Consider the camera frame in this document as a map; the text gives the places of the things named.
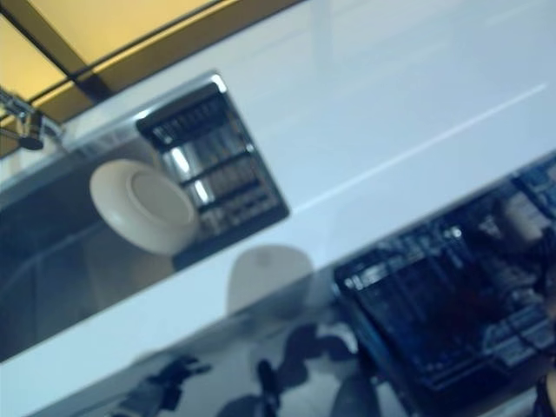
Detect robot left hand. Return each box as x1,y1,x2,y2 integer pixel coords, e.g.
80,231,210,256
149,354,213,410

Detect cream ceramic plate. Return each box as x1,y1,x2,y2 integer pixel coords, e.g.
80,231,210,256
498,196,547,243
89,157,199,256

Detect stainless steel sink basin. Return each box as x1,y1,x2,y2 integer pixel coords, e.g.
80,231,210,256
0,71,291,364

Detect black dish drainer rack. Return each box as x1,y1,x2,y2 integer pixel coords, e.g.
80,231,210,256
135,81,291,269

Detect chrome pull-down faucet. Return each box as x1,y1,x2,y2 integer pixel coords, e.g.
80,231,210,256
0,85,67,151

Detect black wire dishwasher rack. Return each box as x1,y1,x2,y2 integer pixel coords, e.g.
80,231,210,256
333,167,556,393

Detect dark metal window frame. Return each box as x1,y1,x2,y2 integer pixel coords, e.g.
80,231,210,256
0,0,308,116

